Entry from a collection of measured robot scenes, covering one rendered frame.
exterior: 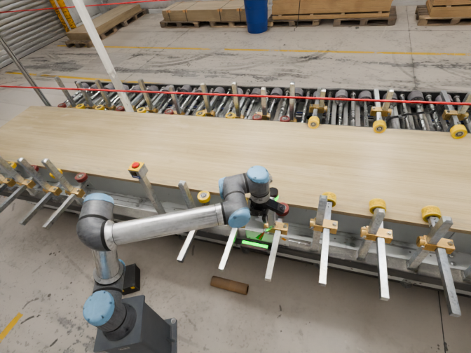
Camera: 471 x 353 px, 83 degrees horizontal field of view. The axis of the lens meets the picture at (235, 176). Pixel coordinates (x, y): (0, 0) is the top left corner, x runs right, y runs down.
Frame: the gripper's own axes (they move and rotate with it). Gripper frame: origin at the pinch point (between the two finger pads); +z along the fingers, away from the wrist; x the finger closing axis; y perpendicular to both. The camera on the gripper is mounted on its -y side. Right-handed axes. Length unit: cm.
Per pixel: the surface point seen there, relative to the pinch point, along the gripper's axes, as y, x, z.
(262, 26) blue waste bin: 134, -564, 88
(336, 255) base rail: -37.9, -5.7, 30.8
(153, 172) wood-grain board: 90, -31, 11
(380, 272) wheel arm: -54, 12, 5
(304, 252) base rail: -20.5, -3.9, 31.5
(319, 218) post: -25.8, -6.1, -2.2
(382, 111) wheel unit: -62, -114, 5
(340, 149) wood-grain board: -36, -75, 11
